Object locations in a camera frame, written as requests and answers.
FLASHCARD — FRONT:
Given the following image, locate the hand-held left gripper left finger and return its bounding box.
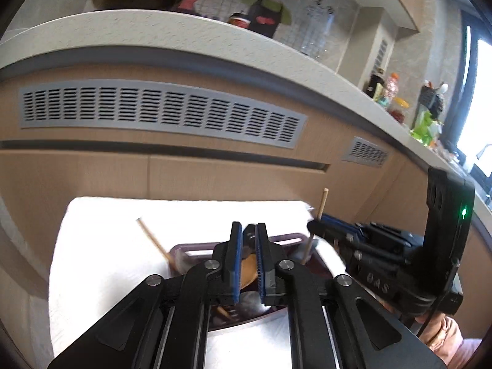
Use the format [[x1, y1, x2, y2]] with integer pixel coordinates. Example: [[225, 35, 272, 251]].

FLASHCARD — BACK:
[[47, 222, 244, 369]]

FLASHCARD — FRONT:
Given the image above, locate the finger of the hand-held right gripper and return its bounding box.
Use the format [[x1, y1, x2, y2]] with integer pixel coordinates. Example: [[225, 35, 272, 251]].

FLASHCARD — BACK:
[[320, 214, 364, 239], [307, 221, 348, 262]]

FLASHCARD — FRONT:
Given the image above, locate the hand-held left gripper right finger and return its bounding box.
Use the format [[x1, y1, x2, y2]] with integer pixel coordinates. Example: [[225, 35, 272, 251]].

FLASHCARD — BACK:
[[256, 222, 448, 369]]

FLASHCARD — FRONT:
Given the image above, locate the wooden chopstick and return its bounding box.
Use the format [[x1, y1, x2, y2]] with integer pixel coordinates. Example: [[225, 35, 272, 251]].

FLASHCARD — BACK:
[[136, 217, 181, 275], [294, 188, 330, 265]]

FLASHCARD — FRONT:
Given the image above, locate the person's right forearm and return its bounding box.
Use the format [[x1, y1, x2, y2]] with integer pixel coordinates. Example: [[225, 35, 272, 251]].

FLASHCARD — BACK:
[[434, 338, 485, 367]]

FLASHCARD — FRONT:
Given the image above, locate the person's right hand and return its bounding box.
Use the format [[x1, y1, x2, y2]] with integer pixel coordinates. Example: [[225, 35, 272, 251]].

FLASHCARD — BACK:
[[417, 313, 462, 354]]

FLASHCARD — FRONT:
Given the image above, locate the wooden spoon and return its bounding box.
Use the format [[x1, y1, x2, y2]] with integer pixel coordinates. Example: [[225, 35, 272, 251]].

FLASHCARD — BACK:
[[239, 254, 260, 290]]

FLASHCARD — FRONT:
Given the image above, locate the black utensil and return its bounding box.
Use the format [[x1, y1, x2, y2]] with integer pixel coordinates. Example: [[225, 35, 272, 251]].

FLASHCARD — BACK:
[[243, 224, 258, 256]]

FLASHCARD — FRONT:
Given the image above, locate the small grey vent grille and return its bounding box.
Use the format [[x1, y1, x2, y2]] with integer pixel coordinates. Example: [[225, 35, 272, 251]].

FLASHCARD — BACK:
[[341, 136, 390, 168]]

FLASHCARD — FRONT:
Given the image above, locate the jar with orange lid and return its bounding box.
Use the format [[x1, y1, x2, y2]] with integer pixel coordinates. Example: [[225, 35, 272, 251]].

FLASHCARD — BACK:
[[387, 97, 411, 124]]

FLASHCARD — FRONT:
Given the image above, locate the white towel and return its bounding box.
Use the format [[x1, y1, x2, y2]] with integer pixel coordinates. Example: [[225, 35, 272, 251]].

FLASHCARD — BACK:
[[48, 196, 347, 369]]

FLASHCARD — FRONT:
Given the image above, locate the window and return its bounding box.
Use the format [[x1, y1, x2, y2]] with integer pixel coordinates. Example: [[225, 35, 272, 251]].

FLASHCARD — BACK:
[[455, 27, 492, 170]]

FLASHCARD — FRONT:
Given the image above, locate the black utensil holder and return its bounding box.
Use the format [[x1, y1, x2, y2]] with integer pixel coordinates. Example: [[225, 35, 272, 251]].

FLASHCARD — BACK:
[[417, 81, 448, 118]]

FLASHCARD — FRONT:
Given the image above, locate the dark bottle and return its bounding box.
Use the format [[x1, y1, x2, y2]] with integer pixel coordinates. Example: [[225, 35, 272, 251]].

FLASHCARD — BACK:
[[363, 68, 386, 98]]

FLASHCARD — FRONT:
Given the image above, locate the pink bottle with orange cap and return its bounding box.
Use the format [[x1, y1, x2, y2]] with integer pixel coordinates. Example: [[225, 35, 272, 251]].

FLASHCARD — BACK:
[[382, 72, 400, 102]]

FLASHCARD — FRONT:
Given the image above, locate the wooden cabinet front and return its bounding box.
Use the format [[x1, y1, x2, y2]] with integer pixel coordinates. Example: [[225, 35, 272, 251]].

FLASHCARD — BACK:
[[0, 63, 492, 316]]

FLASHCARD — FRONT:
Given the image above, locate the large grey vent grille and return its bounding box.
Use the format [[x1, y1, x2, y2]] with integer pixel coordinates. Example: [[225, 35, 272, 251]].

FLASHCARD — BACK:
[[18, 79, 309, 150]]

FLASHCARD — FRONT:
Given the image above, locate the red cup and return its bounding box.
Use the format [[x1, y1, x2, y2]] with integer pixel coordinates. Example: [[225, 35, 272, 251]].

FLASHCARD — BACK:
[[227, 11, 250, 29]]

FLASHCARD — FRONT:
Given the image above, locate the white speckled countertop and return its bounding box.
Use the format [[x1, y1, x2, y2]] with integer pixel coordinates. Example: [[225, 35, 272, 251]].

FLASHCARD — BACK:
[[0, 10, 492, 220]]

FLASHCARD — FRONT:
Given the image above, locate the black cable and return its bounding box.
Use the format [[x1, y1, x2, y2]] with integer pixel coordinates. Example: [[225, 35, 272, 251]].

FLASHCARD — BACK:
[[417, 259, 462, 339]]

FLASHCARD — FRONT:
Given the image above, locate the wall poster with figure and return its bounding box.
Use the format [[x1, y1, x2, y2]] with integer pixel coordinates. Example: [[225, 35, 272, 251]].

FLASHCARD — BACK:
[[169, 0, 362, 73]]

